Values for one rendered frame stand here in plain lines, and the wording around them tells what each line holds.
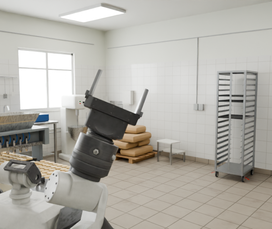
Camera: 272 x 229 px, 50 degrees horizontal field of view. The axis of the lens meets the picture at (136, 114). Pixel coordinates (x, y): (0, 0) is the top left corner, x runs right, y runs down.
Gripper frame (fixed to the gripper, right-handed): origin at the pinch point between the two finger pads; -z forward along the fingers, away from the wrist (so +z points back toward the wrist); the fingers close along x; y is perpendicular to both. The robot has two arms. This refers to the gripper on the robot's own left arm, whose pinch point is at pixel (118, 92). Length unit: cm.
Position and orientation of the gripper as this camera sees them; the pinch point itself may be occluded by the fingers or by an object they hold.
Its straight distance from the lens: 64.4
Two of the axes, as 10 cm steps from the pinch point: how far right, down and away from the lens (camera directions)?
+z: -3.6, 9.3, -0.9
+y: -1.5, 0.4, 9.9
